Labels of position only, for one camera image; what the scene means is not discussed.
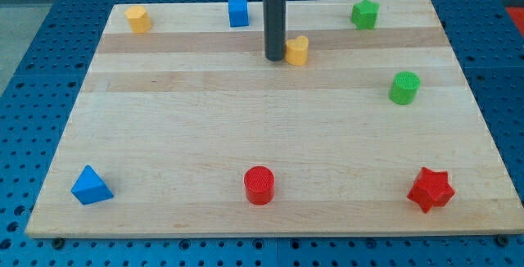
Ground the blue triangle block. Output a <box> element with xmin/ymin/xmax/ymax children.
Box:
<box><xmin>70</xmin><ymin>165</ymin><xmax>114</xmax><ymax>205</ymax></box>

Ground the red cylinder block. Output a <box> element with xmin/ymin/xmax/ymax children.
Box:
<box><xmin>244</xmin><ymin>166</ymin><xmax>275</xmax><ymax>206</ymax></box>

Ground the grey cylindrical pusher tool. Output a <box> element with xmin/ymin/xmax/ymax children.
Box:
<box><xmin>262</xmin><ymin>0</ymin><xmax>286</xmax><ymax>61</ymax></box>

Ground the wooden board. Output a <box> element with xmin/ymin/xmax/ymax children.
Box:
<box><xmin>25</xmin><ymin>0</ymin><xmax>523</xmax><ymax>238</ymax></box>

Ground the green cylinder block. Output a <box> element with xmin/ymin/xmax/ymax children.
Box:
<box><xmin>388</xmin><ymin>71</ymin><xmax>421</xmax><ymax>105</ymax></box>

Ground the blue cube block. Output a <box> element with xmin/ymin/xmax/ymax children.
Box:
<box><xmin>228</xmin><ymin>0</ymin><xmax>249</xmax><ymax>27</ymax></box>

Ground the red star block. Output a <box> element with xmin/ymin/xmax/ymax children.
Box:
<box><xmin>407</xmin><ymin>167</ymin><xmax>455</xmax><ymax>213</ymax></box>

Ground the green star block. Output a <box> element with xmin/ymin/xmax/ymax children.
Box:
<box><xmin>350</xmin><ymin>0</ymin><xmax>380</xmax><ymax>29</ymax></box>

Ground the yellow hexagon block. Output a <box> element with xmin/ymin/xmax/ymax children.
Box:
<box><xmin>124</xmin><ymin>5</ymin><xmax>152</xmax><ymax>34</ymax></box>

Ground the yellow heart block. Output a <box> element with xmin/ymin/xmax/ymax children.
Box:
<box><xmin>285</xmin><ymin>35</ymin><xmax>309</xmax><ymax>66</ymax></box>

